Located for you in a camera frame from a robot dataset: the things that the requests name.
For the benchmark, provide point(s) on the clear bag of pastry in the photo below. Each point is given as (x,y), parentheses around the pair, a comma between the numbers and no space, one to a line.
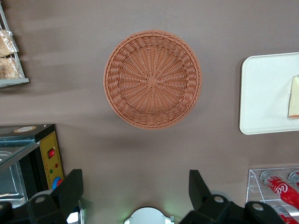
(7,43)
(9,67)

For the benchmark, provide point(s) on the clear acrylic bottle rack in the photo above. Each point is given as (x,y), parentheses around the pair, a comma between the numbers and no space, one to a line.
(254,182)

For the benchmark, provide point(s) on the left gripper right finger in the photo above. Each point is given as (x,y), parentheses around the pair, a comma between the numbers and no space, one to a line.
(198,193)

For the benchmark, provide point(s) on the triangular sandwich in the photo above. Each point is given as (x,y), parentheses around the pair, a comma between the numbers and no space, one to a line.
(294,98)

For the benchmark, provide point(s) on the black and yellow sealing machine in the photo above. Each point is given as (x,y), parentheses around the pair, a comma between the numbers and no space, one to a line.
(50,151)

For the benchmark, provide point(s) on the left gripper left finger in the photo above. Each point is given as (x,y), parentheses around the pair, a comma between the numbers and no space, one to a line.
(67,191)

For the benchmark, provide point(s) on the red cola can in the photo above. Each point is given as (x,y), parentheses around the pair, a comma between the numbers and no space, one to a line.
(282,191)
(283,214)

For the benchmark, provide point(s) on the brown round wicker basket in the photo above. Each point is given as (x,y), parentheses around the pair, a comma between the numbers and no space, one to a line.
(151,81)

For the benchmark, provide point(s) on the cream plastic tray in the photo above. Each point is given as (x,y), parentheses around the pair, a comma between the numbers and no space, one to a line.
(264,93)

